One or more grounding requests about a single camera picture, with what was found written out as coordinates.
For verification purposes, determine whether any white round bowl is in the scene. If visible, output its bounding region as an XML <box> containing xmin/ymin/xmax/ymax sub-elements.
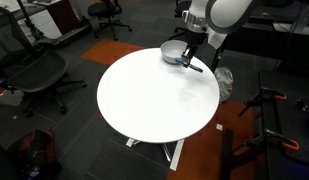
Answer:
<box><xmin>160</xmin><ymin>40</ymin><xmax>187</xmax><ymax>64</ymax></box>

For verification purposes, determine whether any black side table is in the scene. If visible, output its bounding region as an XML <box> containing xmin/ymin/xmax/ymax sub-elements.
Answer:
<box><xmin>220</xmin><ymin>69</ymin><xmax>309</xmax><ymax>180</ymax></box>

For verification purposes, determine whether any red and black backpack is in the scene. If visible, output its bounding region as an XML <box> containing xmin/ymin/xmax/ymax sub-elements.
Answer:
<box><xmin>7</xmin><ymin>130</ymin><xmax>61</xmax><ymax>180</ymax></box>

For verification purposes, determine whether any black mesh office chair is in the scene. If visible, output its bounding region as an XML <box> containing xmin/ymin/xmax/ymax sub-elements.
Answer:
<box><xmin>0</xmin><ymin>6</ymin><xmax>87</xmax><ymax>117</ymax></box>

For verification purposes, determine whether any teal capped dry-erase marker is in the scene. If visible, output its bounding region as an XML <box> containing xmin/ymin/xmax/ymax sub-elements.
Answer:
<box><xmin>175</xmin><ymin>58</ymin><xmax>203</xmax><ymax>73</ymax></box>

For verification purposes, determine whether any white plastic bag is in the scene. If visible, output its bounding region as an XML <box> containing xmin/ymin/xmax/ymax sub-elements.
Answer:
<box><xmin>214</xmin><ymin>67</ymin><xmax>234</xmax><ymax>102</ymax></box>

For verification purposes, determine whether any white plastic jug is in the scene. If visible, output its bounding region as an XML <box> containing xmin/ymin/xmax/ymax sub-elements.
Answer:
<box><xmin>0</xmin><ymin>88</ymin><xmax>24</xmax><ymax>106</ymax></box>

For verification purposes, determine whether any orange handled bar clamp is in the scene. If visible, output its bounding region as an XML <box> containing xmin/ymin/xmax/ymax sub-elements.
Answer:
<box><xmin>238</xmin><ymin>87</ymin><xmax>287</xmax><ymax>117</ymax></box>
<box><xmin>244</xmin><ymin>128</ymin><xmax>300</xmax><ymax>151</ymax></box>

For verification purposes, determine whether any white table base foot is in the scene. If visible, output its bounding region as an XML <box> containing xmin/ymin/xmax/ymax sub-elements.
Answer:
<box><xmin>125</xmin><ymin>138</ymin><xmax>185</xmax><ymax>171</ymax></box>

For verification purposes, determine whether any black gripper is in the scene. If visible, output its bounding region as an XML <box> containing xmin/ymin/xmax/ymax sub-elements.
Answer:
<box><xmin>181</xmin><ymin>30</ymin><xmax>207</xmax><ymax>67</ymax></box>

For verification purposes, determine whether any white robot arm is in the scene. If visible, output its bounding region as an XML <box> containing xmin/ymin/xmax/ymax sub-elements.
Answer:
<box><xmin>181</xmin><ymin>0</ymin><xmax>259</xmax><ymax>67</ymax></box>

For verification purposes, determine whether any black rolling office chair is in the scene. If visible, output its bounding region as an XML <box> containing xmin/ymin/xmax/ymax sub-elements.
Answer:
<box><xmin>88</xmin><ymin>0</ymin><xmax>132</xmax><ymax>41</ymax></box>

